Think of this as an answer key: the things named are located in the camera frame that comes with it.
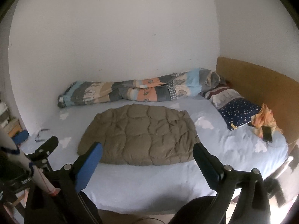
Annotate olive green puffer jacket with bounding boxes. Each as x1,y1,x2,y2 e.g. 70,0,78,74
78,104,200,166

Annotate black phone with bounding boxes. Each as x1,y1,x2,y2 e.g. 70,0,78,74
261,126,273,143

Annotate wooden headboard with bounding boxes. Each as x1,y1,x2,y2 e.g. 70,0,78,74
216,57,298,145

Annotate starry navy striped pillow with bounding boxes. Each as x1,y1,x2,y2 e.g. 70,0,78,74
202,86,261,131

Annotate eyeglasses on bed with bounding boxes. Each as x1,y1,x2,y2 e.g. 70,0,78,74
34,128,50,143

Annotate blue box beside bed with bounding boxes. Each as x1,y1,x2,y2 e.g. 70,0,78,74
12,130,29,146

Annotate white sleeve with red cuff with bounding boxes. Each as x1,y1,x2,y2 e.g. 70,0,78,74
1,127,60,196

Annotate orange crumpled cloth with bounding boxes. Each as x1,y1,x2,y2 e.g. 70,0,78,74
251,104,283,139

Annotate patchwork patterned duvet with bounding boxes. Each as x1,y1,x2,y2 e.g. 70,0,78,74
57,68,226,108

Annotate light blue bed sheet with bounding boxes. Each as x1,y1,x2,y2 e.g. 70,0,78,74
21,96,288,213

